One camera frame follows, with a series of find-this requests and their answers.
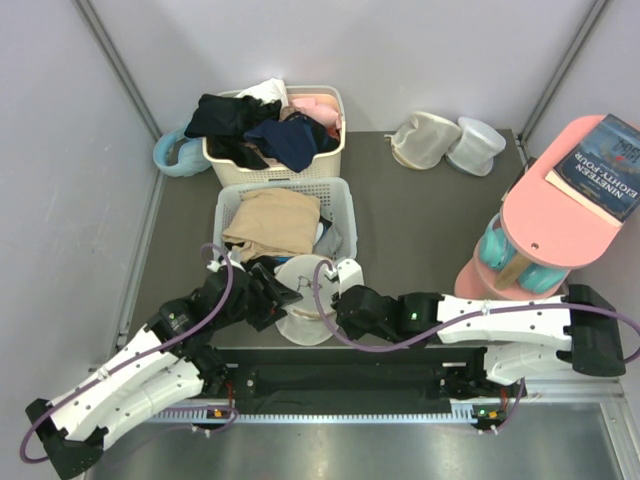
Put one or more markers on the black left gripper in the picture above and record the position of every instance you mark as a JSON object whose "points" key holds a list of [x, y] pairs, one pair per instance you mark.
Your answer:
{"points": [[274, 293]]}

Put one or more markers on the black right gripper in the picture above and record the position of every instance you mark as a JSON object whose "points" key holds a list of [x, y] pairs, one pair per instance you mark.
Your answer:
{"points": [[351, 331]]}

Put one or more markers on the white mesh laundry bag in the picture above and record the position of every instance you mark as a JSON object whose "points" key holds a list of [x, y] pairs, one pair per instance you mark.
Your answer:
{"points": [[474, 151], [302, 324]]}

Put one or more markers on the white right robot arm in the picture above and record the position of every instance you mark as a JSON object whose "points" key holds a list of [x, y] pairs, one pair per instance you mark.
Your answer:
{"points": [[577, 331]]}

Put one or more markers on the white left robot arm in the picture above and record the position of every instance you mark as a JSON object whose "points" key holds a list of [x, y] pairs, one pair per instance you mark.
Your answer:
{"points": [[168, 360]]}

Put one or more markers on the cream laundry basket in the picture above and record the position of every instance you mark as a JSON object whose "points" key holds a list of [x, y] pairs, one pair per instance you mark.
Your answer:
{"points": [[323, 165]]}

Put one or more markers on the beige mesh laundry bag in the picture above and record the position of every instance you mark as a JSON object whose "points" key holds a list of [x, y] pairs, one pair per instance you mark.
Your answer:
{"points": [[422, 140]]}

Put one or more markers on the beige folded garment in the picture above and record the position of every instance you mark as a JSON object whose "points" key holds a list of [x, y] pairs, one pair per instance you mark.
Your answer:
{"points": [[273, 222]]}

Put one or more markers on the white perforated basket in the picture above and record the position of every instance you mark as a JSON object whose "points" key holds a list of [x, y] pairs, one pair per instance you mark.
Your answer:
{"points": [[336, 205]]}

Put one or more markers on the teal headphones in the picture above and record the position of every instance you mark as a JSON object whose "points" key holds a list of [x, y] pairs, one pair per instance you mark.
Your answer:
{"points": [[496, 252]]}

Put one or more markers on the navy blue garment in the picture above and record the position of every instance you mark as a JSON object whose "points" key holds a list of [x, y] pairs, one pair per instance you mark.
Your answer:
{"points": [[293, 142]]}

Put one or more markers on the black garment in basket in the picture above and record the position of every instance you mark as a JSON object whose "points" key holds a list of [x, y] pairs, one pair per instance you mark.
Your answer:
{"points": [[223, 121]]}

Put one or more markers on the pink garment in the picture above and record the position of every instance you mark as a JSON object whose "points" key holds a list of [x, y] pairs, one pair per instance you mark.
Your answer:
{"points": [[323, 113]]}

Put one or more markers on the pink two-tier side table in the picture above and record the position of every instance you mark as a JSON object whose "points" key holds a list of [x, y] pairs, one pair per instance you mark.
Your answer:
{"points": [[544, 225]]}

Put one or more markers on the white garment in basket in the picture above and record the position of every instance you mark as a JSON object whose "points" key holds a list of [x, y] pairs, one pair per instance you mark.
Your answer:
{"points": [[268, 91]]}

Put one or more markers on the blue paperback book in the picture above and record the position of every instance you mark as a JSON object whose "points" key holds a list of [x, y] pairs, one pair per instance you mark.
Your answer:
{"points": [[601, 172]]}

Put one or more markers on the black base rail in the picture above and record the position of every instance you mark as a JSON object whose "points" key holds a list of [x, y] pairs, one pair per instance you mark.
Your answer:
{"points": [[343, 381]]}

